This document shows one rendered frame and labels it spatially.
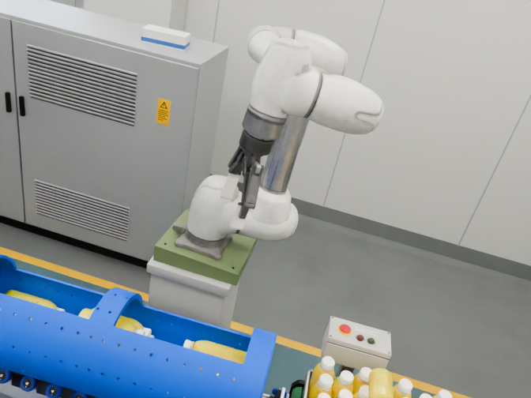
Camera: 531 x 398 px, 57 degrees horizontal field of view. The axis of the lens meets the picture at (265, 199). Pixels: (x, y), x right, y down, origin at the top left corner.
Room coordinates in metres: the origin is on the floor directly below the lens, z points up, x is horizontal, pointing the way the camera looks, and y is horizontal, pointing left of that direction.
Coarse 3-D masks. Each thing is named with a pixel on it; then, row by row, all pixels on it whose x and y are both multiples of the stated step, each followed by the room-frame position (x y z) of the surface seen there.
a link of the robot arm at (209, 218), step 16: (224, 176) 1.57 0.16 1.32; (208, 192) 1.47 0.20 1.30; (240, 192) 1.56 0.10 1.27; (192, 208) 1.48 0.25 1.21; (208, 208) 1.45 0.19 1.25; (224, 208) 1.46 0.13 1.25; (192, 224) 1.46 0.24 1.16; (208, 224) 1.44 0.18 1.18; (224, 224) 1.45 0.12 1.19; (208, 240) 1.45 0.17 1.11
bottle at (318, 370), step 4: (320, 364) 1.03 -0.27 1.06; (316, 368) 1.03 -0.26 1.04; (320, 368) 1.03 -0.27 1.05; (312, 372) 1.04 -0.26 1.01; (316, 372) 1.02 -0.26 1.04; (320, 372) 1.02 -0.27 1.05; (324, 372) 1.01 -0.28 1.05; (328, 372) 1.02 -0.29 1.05; (332, 372) 1.02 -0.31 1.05; (312, 376) 1.03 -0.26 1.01; (316, 376) 1.01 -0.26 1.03; (332, 376) 1.02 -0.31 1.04; (312, 380) 1.02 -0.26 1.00; (316, 380) 1.01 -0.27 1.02; (308, 384) 1.04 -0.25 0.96; (312, 384) 1.02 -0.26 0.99; (308, 388) 1.03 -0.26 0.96; (308, 392) 1.02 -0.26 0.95
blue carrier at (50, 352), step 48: (0, 288) 1.08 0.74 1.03; (48, 288) 1.08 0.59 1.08; (0, 336) 0.81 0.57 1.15; (48, 336) 0.82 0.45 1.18; (96, 336) 0.83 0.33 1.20; (144, 336) 0.85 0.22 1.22; (192, 336) 1.03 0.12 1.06; (240, 336) 1.02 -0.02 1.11; (96, 384) 0.78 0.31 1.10; (144, 384) 0.77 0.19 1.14; (192, 384) 0.78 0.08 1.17; (240, 384) 0.79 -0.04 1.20
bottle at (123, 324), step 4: (84, 312) 0.93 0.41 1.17; (88, 312) 0.93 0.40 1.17; (80, 316) 0.91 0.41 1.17; (84, 316) 0.92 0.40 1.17; (88, 316) 0.92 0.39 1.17; (120, 320) 0.93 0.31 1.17; (124, 320) 0.93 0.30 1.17; (116, 324) 0.91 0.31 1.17; (120, 324) 0.91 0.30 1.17; (124, 324) 0.92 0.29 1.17; (128, 324) 0.92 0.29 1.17; (132, 324) 0.93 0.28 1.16; (120, 328) 0.90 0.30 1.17; (124, 328) 0.91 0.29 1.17; (128, 328) 0.91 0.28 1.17; (132, 328) 0.92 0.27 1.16; (136, 328) 0.93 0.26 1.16
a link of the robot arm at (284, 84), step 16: (272, 48) 1.00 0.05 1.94; (288, 48) 0.99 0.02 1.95; (304, 48) 1.00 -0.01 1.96; (272, 64) 0.98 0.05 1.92; (288, 64) 0.97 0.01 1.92; (304, 64) 0.99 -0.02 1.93; (256, 80) 0.99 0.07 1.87; (272, 80) 0.97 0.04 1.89; (288, 80) 0.97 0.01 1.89; (304, 80) 0.98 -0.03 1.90; (320, 80) 1.00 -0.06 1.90; (256, 96) 0.98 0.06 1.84; (272, 96) 0.97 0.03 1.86; (288, 96) 0.97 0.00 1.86; (304, 96) 0.98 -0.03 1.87; (272, 112) 0.97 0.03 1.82; (288, 112) 0.98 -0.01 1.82; (304, 112) 0.99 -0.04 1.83
